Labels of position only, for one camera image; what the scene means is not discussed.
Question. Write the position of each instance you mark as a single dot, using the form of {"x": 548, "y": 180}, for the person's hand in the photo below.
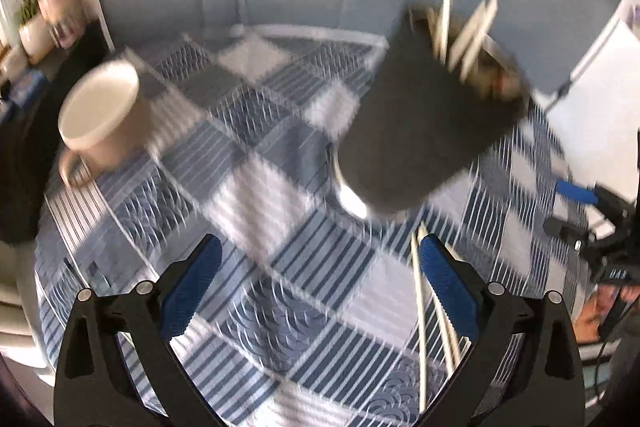
{"x": 597, "y": 308}

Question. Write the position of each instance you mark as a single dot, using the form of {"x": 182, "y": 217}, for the blue patterned tablecloth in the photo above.
{"x": 311, "y": 319}

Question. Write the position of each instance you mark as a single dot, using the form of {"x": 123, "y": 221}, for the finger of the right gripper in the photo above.
{"x": 568, "y": 232}

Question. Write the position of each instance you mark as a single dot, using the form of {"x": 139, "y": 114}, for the pink jar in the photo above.
{"x": 66, "y": 19}

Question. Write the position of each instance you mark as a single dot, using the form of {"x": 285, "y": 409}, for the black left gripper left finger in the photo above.
{"x": 93, "y": 385}

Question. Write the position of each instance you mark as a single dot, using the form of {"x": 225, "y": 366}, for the blue box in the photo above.
{"x": 28, "y": 88}

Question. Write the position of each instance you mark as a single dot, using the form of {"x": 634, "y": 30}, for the dark metal utensil cup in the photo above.
{"x": 419, "y": 125}

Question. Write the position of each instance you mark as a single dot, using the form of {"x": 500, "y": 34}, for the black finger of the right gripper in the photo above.
{"x": 580, "y": 194}

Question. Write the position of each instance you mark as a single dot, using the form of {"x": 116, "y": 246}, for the beige ceramic mug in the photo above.
{"x": 102, "y": 122}

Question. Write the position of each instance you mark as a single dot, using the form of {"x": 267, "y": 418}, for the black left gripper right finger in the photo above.
{"x": 523, "y": 366}

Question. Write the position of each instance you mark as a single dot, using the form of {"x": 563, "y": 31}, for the white potted plant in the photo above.
{"x": 34, "y": 32}

